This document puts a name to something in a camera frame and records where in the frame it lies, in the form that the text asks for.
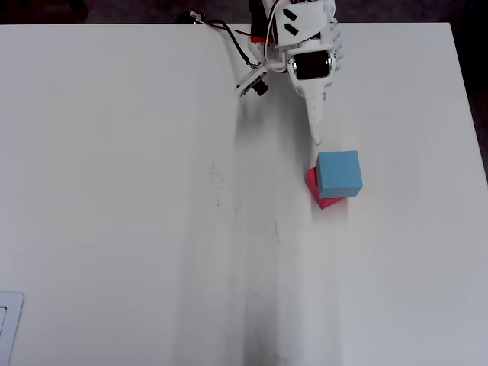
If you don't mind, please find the black camera cable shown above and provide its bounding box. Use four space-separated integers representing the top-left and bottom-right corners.
207 19 264 68

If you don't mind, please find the blue foam cube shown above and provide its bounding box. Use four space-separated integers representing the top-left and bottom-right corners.
315 149 363 199

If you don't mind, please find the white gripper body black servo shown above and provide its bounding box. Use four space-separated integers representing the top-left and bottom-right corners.
285 47 341 93

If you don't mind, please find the red foam cube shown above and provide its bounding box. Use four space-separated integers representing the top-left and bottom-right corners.
304 166 346 210

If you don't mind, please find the silver laptop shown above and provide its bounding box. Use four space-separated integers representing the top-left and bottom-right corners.
0 291 25 366

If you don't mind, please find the small controller circuit board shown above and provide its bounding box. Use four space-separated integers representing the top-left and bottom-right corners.
175 10 209 26

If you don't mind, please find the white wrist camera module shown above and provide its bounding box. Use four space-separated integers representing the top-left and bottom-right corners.
233 63 270 98

